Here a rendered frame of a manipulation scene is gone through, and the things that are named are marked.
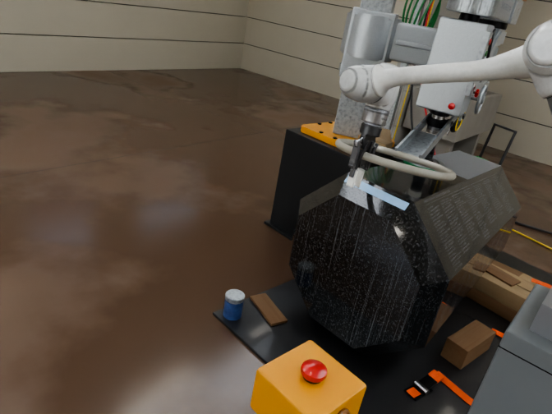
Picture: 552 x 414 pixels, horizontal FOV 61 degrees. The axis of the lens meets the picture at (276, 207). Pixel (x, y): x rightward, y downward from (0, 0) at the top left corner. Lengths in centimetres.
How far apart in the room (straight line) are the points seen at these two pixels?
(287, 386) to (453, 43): 197
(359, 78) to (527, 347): 93
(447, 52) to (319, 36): 653
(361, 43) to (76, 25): 548
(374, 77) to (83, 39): 664
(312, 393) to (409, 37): 258
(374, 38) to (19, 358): 247
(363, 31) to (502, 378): 207
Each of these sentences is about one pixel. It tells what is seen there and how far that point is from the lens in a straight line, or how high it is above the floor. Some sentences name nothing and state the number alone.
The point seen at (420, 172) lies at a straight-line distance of 172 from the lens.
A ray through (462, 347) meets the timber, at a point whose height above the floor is 13.
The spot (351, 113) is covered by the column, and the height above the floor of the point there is 93.
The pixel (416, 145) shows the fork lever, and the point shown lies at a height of 102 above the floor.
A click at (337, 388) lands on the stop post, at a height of 108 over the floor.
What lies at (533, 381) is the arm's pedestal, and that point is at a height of 69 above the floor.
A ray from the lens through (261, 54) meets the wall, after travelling 970.
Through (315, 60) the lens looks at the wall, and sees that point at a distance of 890.
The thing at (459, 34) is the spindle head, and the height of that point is 153.
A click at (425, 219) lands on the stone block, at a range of 207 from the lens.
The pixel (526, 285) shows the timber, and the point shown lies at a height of 20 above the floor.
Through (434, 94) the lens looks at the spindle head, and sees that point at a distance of 244.
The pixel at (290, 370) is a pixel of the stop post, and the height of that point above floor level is 108.
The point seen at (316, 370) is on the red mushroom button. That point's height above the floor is 110.
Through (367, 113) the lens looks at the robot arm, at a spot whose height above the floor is 124.
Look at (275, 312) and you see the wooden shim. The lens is 256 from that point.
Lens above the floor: 158
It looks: 25 degrees down
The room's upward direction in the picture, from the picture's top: 10 degrees clockwise
